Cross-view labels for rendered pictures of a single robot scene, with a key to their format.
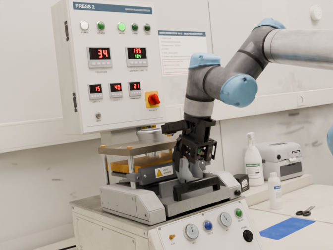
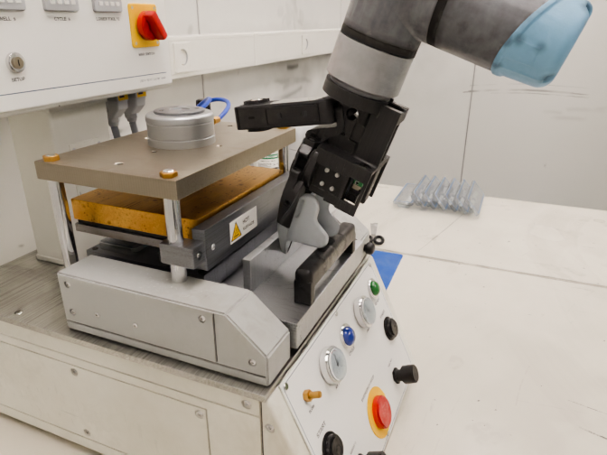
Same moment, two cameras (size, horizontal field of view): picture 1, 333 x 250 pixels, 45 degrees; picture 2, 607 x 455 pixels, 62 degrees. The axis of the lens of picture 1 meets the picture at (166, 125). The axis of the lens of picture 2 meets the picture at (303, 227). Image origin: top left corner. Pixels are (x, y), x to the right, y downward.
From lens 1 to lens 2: 0.65 m
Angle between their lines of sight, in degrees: 35
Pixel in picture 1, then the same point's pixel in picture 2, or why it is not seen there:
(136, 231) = (215, 395)
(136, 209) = (214, 345)
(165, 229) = (294, 382)
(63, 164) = not seen: outside the picture
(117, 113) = (67, 60)
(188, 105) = (361, 65)
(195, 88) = (396, 16)
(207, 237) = (350, 360)
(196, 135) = (359, 144)
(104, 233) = (81, 382)
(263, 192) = not seen: hidden behind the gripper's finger
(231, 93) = (554, 45)
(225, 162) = not seen: hidden behind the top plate
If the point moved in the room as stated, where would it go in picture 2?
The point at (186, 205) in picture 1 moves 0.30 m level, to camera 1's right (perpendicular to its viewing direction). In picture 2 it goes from (319, 307) to (507, 249)
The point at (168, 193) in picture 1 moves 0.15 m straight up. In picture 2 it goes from (260, 278) to (256, 146)
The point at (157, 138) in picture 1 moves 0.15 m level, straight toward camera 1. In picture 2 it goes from (207, 135) to (266, 164)
